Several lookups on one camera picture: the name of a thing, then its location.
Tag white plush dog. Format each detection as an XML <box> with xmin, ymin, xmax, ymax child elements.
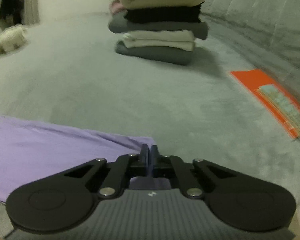
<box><xmin>0</xmin><ymin>24</ymin><xmax>27</xmax><ymax>55</ymax></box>

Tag orange red book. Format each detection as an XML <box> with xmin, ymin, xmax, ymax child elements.
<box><xmin>231</xmin><ymin>69</ymin><xmax>300</xmax><ymax>140</ymax></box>

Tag grey quilted headboard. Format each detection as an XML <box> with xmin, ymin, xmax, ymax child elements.
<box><xmin>198</xmin><ymin>0</ymin><xmax>300</xmax><ymax>98</ymax></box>

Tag dark hanging coat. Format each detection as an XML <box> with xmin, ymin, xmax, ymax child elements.
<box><xmin>0</xmin><ymin>0</ymin><xmax>24</xmax><ymax>26</ymax></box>

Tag pink folded quilt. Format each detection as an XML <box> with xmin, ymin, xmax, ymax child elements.
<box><xmin>109</xmin><ymin>0</ymin><xmax>126</xmax><ymax>15</ymax></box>

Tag purple pants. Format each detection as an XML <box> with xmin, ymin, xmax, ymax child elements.
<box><xmin>0</xmin><ymin>114</ymin><xmax>172</xmax><ymax>202</ymax></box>

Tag stack of folded clothes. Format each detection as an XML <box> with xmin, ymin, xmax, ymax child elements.
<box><xmin>108</xmin><ymin>0</ymin><xmax>209</xmax><ymax>65</ymax></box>

